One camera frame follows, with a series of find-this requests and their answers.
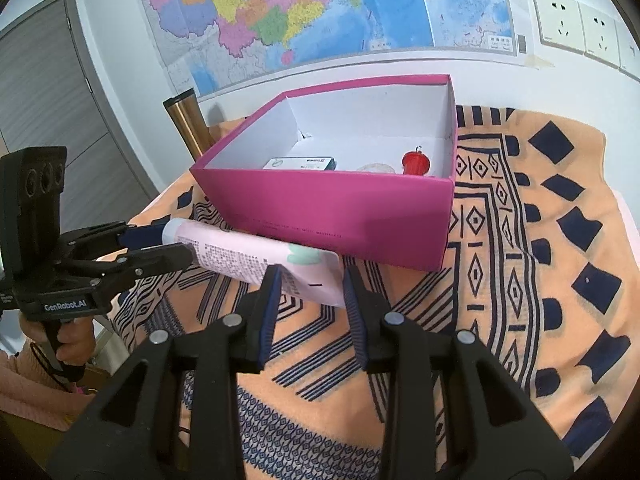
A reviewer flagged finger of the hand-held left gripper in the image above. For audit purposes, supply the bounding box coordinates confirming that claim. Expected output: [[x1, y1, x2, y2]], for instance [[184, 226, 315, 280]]
[[60, 221, 167, 261], [75, 242, 195, 286]]

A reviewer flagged teal and white medicine box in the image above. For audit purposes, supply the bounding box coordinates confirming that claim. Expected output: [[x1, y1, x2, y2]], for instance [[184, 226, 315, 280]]
[[263, 156, 337, 171]]

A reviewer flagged grey door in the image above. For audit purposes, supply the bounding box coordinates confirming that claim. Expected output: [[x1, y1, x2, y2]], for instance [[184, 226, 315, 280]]
[[0, 0, 161, 271]]

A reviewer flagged small red plastic bottle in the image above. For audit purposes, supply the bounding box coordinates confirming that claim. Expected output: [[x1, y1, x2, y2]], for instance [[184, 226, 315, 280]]
[[402, 146, 432, 177]]

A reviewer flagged person's left forearm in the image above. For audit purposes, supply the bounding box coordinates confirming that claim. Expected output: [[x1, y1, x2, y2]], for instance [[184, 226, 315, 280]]
[[0, 340, 93, 433]]

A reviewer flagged orange patterned blanket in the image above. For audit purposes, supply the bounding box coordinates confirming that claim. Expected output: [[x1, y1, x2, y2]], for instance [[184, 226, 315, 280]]
[[107, 105, 640, 480]]

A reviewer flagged pink printed cosmetic tube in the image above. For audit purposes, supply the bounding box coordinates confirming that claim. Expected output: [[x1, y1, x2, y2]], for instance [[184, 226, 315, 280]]
[[161, 219, 346, 308]]

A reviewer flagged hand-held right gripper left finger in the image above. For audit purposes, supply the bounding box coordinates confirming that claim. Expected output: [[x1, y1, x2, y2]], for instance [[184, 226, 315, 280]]
[[47, 264, 285, 480]]

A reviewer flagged white wall socket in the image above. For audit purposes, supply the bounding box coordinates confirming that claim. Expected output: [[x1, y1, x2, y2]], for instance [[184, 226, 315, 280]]
[[579, 2, 621, 66], [615, 17, 640, 81], [531, 0, 586, 53]]

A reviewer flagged person's left hand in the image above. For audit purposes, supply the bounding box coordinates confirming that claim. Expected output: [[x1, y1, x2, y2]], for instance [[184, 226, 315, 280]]
[[20, 316, 97, 368]]

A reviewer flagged pink cardboard box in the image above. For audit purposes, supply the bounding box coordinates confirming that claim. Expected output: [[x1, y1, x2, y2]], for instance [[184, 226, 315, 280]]
[[190, 74, 458, 272]]

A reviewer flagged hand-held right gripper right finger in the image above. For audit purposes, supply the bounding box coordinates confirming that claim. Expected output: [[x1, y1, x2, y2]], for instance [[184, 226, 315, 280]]
[[342, 264, 576, 480]]

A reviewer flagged gold metal tumbler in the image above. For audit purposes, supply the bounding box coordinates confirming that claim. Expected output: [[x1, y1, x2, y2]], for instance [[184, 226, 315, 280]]
[[162, 89, 208, 161]]

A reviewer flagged colourful wall map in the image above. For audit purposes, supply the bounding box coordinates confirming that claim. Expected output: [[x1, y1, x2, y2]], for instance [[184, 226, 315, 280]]
[[134, 0, 528, 98]]

